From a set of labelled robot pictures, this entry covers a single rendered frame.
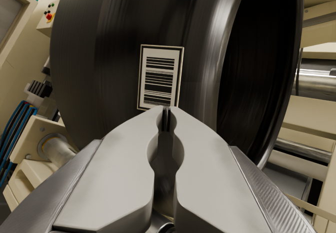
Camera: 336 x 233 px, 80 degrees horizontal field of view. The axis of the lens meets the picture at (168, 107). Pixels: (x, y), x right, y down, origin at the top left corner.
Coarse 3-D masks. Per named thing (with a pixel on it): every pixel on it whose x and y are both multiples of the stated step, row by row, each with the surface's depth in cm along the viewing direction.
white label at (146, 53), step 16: (144, 48) 18; (160, 48) 18; (176, 48) 17; (144, 64) 18; (160, 64) 18; (176, 64) 17; (144, 80) 19; (160, 80) 18; (176, 80) 18; (144, 96) 19; (160, 96) 18; (176, 96) 18
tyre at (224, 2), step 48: (96, 0) 22; (144, 0) 18; (192, 0) 18; (240, 0) 22; (288, 0) 43; (96, 48) 22; (192, 48) 19; (240, 48) 66; (288, 48) 50; (96, 96) 23; (192, 96) 20; (240, 96) 68; (288, 96) 53; (240, 144) 61
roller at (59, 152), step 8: (48, 144) 42; (56, 144) 41; (64, 144) 41; (48, 152) 40; (56, 152) 39; (64, 152) 38; (72, 152) 38; (56, 160) 38; (64, 160) 36; (152, 208) 26; (152, 216) 24; (160, 216) 24; (152, 224) 23; (160, 224) 23; (168, 224) 23; (152, 232) 22; (160, 232) 22; (168, 232) 22; (176, 232) 23
